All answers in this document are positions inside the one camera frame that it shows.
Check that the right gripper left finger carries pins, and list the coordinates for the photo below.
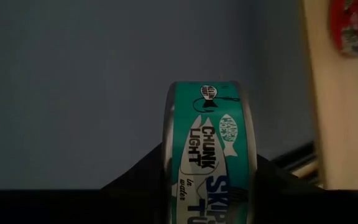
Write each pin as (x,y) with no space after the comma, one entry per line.
(104,208)

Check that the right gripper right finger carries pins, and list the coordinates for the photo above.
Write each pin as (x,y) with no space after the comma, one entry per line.
(291,205)

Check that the teal label tuna can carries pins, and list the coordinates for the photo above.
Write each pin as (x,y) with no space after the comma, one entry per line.
(210,140)

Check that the red label seafood can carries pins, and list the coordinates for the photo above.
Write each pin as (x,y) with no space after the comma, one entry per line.
(343,28)

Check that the blue table mat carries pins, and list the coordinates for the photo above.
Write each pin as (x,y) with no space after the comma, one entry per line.
(73,93)

